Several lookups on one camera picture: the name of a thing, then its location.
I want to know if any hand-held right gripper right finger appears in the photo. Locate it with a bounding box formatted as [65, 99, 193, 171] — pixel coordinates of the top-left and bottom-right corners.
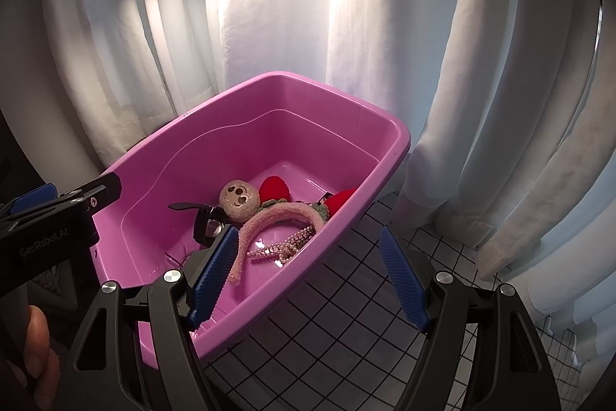
[378, 225, 564, 411]

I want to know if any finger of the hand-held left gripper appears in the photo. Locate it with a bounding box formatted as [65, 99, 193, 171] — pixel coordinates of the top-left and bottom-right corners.
[57, 171, 122, 219]
[0, 182, 59, 220]

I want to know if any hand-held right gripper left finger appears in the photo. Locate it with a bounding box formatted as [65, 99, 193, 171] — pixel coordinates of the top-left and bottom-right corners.
[55, 225, 240, 411]

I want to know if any thin brown hairpin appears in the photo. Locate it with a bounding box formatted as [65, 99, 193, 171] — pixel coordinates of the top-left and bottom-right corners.
[164, 247, 193, 268]

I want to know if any black wristwatch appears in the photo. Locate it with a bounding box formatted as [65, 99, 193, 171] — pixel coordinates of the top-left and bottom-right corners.
[168, 201, 229, 244]

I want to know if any pearl hair claw clip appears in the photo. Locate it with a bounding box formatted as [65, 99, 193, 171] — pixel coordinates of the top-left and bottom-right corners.
[246, 225, 316, 268]

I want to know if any beige plush face hair clip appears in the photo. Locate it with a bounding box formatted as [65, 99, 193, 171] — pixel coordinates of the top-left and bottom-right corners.
[219, 181, 261, 220]

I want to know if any pink fluffy strawberry headband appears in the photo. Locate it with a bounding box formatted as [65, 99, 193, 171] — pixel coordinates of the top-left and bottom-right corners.
[228, 175, 359, 287]

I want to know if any pink plastic bin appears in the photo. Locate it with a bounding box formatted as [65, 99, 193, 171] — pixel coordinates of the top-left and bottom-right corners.
[89, 70, 411, 369]

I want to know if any person's left hand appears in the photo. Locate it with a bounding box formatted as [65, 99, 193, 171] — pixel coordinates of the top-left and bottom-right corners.
[22, 305, 51, 380]

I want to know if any white curtain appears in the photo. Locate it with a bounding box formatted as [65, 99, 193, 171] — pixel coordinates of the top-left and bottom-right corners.
[38, 0, 616, 344]

